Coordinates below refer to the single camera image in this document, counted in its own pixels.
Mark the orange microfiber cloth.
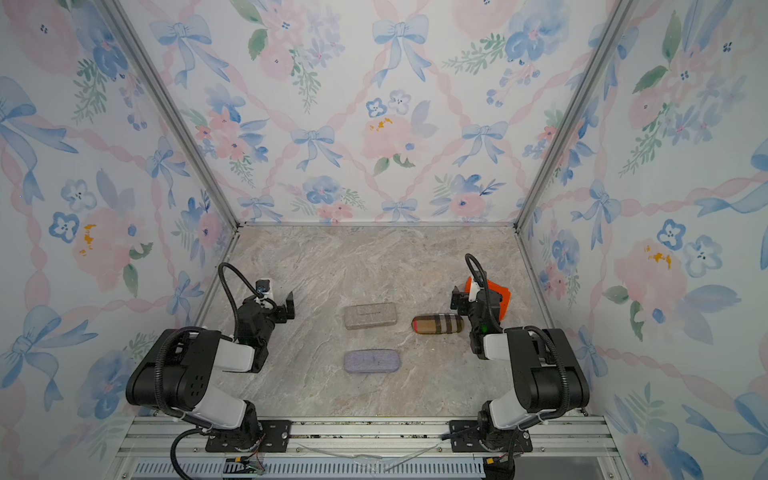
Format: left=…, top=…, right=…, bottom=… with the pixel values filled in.
left=475, top=281, right=511, bottom=323

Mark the plaid eyeglass case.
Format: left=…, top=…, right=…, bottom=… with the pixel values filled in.
left=411, top=314, right=464, bottom=335

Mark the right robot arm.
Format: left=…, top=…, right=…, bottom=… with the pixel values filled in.
left=444, top=289, right=590, bottom=456

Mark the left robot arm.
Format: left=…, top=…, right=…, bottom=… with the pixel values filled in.
left=125, top=294, right=295, bottom=453

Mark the grey eyeglass case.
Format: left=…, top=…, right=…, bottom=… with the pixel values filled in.
left=343, top=302, right=398, bottom=330

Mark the purple eyeglass case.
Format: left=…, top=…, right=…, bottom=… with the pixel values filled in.
left=343, top=349, right=401, bottom=374

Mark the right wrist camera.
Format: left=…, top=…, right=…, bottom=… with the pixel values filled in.
left=465, top=278, right=482, bottom=302

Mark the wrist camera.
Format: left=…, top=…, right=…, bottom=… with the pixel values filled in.
left=254, top=278, right=274, bottom=300
left=465, top=278, right=482, bottom=302

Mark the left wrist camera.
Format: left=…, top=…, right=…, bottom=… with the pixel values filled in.
left=254, top=278, right=274, bottom=300

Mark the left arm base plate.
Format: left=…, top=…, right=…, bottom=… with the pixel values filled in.
left=205, top=419, right=293, bottom=453

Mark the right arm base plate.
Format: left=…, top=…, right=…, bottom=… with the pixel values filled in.
left=441, top=420, right=533, bottom=455

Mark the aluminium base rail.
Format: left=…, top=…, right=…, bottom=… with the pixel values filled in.
left=110, top=414, right=629, bottom=479

